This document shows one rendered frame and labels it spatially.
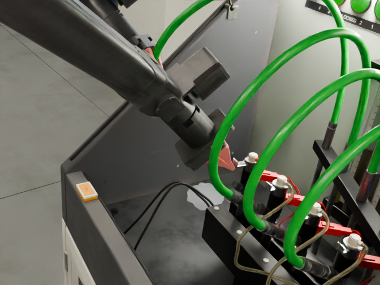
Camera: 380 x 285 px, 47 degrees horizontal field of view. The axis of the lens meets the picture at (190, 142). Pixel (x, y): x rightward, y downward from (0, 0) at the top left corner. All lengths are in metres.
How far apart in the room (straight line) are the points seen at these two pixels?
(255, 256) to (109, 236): 0.27
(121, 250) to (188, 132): 0.27
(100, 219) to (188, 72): 0.38
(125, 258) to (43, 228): 1.54
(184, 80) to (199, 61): 0.04
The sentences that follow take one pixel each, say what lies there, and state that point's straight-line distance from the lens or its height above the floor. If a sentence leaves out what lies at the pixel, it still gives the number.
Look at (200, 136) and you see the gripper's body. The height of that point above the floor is 1.19.
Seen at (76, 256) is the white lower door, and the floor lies 0.76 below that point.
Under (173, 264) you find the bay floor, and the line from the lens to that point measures 0.98.
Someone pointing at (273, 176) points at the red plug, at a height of 1.09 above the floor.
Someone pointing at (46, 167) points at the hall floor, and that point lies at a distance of 2.78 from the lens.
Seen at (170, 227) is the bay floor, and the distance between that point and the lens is 1.07.
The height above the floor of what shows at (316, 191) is 1.24.
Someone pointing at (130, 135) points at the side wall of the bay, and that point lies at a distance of 1.04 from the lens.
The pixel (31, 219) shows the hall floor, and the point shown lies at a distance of 2.39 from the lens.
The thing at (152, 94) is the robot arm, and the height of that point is 1.29.
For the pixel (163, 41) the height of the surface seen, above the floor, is 1.30.
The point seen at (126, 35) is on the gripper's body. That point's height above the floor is 1.31.
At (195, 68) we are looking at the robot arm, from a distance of 0.65.
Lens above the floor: 1.53
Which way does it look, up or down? 30 degrees down
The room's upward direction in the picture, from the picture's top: 8 degrees clockwise
